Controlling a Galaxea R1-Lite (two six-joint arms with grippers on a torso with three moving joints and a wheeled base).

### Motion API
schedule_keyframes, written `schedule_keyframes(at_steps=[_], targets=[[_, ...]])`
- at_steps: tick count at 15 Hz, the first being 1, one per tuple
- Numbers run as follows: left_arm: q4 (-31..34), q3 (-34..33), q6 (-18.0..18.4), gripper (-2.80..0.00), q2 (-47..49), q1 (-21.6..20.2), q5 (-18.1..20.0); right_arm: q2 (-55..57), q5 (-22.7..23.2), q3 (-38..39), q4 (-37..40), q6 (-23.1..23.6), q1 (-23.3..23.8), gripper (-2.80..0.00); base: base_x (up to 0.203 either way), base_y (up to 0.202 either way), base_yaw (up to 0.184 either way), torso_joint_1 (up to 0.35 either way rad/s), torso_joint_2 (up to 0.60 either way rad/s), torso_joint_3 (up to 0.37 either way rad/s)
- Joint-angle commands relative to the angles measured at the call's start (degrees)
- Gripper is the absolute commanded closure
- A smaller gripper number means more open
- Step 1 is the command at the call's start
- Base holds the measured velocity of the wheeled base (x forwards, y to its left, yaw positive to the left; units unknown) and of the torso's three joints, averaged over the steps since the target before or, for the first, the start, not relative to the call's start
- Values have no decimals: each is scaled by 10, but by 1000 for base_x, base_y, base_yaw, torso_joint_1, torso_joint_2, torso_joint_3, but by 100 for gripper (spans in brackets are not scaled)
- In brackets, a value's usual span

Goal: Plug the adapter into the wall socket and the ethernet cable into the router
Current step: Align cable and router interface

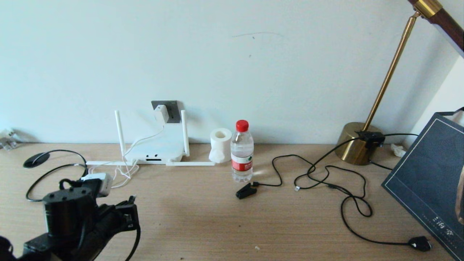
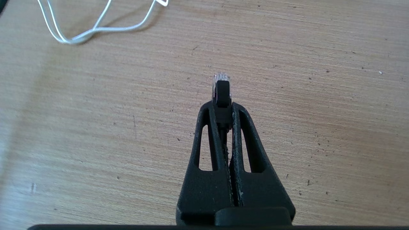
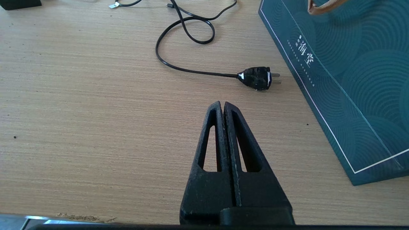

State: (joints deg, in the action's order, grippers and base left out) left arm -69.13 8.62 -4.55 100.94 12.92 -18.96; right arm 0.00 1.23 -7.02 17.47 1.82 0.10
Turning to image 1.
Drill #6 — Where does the black ethernet cable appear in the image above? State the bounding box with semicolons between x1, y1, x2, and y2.
25;150;137;203

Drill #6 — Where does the white power adapter with cable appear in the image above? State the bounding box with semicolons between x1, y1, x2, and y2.
87;105;170;189

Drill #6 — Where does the white router with antennas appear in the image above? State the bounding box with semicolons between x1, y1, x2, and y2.
86;110;216;167

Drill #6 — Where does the black round desk grommet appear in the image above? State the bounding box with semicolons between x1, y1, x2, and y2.
23;152;50;168

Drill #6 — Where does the white toilet paper roll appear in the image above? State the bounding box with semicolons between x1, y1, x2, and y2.
208;128;233;164

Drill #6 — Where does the water bottle with red cap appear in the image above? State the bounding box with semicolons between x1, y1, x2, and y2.
231;120;254;183

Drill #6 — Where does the clear plastic object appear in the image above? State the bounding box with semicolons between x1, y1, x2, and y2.
0;129;18;151

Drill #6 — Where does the brass desk lamp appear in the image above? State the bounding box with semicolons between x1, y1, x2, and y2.
335;0;464;166

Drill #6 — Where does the black inline adapter box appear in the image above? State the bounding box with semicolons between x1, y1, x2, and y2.
356;131;386;149

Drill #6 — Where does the dark teal gift bag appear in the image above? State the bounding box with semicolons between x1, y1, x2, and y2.
381;107;464;261

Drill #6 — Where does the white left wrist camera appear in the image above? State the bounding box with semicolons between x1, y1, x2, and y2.
82;173;114;198

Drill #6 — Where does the grey wall socket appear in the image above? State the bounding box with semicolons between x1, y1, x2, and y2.
151;101;181;124

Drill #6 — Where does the black clip charger with cable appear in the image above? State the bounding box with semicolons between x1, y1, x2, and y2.
236;155;316;200

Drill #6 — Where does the black cable with silver connector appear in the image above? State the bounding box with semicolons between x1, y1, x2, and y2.
294;137;361;191

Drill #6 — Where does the black power cord with plug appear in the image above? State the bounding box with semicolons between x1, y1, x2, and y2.
307;165;432;252

